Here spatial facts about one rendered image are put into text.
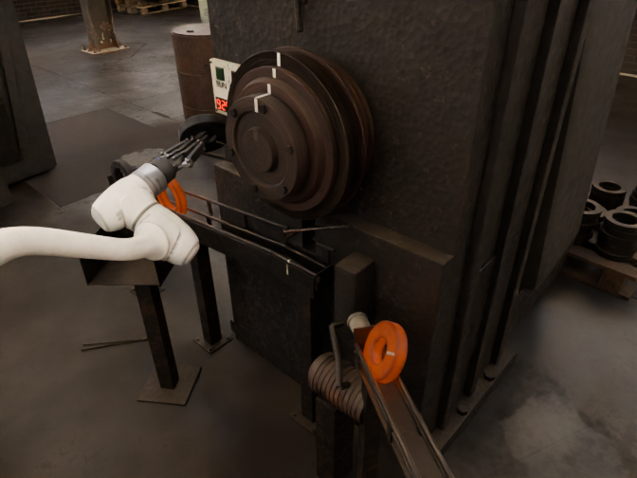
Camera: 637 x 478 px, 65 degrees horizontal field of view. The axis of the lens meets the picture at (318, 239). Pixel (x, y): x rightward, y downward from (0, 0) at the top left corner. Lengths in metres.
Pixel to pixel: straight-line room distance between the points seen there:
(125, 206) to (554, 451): 1.68
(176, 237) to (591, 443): 1.65
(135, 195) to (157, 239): 0.15
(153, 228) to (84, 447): 1.08
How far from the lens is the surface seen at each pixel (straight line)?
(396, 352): 1.25
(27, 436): 2.30
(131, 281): 1.82
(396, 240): 1.42
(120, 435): 2.16
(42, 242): 1.21
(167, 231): 1.33
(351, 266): 1.43
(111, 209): 1.39
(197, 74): 4.27
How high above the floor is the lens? 1.64
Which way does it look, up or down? 33 degrees down
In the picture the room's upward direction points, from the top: 1 degrees counter-clockwise
